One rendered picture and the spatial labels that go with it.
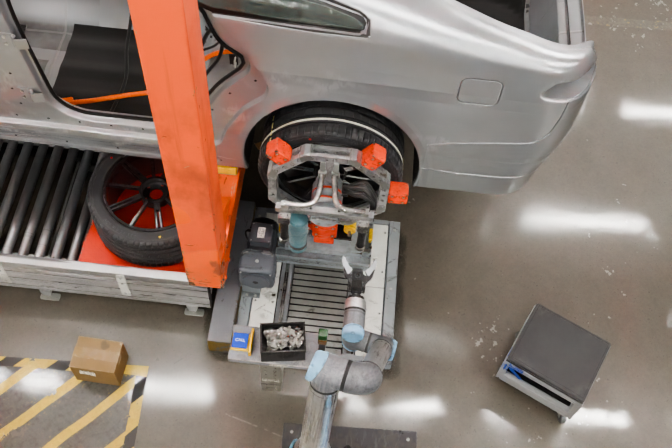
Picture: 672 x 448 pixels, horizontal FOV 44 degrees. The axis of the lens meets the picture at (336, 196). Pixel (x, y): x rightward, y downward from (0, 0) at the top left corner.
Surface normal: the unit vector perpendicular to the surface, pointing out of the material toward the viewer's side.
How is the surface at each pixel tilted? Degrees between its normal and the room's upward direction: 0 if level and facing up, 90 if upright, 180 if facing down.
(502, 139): 90
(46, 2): 50
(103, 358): 0
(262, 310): 0
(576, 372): 0
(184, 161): 90
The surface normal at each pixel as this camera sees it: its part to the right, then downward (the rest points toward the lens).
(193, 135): -0.09, 0.84
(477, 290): 0.05, -0.54
